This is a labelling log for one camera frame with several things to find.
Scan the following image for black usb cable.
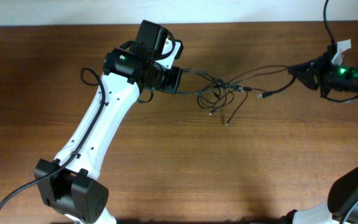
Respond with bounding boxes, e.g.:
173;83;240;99
175;76;296;116

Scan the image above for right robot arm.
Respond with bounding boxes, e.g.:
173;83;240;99
279;40;358;223

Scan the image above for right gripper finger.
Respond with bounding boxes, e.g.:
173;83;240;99
288;60;316;75
292;73;319;90

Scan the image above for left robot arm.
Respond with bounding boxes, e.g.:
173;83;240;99
34;21;183;223

